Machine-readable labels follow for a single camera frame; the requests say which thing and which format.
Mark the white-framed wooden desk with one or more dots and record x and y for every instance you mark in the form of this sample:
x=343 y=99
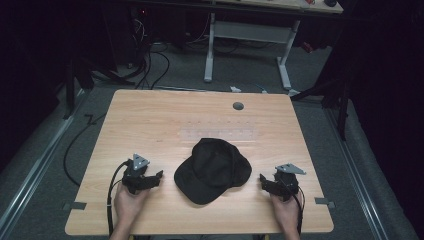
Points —
x=250 y=32

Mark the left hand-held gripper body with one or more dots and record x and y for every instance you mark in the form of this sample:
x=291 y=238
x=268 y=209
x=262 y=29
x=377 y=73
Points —
x=135 y=178

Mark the small red object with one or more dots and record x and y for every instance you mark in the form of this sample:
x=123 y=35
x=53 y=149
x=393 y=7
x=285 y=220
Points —
x=307 y=47

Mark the black metal stand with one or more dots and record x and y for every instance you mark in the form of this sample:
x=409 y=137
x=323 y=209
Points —
x=341 y=113
x=70 y=90

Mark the metal floor rail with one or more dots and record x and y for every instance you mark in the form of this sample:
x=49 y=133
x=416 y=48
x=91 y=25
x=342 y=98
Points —
x=358 y=180
x=36 y=166

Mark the round dark desk grommet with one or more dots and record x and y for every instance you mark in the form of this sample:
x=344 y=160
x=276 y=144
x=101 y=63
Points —
x=238 y=106

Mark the small white floor object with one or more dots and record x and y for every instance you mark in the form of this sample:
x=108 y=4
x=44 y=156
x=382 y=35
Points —
x=235 y=89

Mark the person's right hand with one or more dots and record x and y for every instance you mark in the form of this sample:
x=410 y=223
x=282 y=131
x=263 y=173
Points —
x=288 y=213

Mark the grey tape strip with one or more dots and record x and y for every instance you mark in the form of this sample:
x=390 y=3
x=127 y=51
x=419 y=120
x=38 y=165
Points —
x=323 y=201
x=75 y=206

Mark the black computer mouse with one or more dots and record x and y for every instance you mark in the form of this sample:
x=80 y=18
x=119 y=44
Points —
x=330 y=2

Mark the person's left hand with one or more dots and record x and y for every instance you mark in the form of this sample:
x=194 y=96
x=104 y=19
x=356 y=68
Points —
x=126 y=206

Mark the black baseball cap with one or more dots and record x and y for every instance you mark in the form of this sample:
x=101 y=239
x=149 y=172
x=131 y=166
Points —
x=211 y=170

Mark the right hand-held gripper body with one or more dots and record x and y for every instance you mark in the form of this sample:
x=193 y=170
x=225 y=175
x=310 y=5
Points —
x=287 y=185

